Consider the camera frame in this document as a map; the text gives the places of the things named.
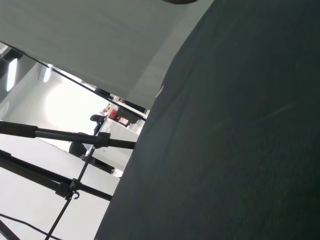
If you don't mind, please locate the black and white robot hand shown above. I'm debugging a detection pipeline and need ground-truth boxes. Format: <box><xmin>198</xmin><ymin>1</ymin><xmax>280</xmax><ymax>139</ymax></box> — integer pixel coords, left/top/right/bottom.
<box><xmin>161</xmin><ymin>0</ymin><xmax>200</xmax><ymax>6</ymax></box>

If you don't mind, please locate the black camera tripod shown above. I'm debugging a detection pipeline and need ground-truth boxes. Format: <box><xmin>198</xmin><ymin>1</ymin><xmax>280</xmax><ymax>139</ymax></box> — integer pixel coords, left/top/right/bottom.
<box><xmin>0</xmin><ymin>120</ymin><xmax>138</xmax><ymax>240</ymax></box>

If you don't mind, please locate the black bench cloth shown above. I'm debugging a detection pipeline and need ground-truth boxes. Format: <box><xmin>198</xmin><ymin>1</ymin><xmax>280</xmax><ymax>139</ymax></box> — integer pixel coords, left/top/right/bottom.
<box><xmin>94</xmin><ymin>0</ymin><xmax>320</xmax><ymax>240</ymax></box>

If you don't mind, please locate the black office chair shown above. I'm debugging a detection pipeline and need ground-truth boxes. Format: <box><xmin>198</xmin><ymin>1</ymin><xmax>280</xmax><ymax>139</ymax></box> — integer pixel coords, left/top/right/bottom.
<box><xmin>68</xmin><ymin>113</ymin><xmax>106</xmax><ymax>158</ymax></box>

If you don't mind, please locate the pale grey backdrop panel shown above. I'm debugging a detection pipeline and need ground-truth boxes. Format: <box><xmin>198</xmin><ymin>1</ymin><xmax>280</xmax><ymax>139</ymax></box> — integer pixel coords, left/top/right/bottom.
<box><xmin>0</xmin><ymin>0</ymin><xmax>216</xmax><ymax>124</ymax></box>

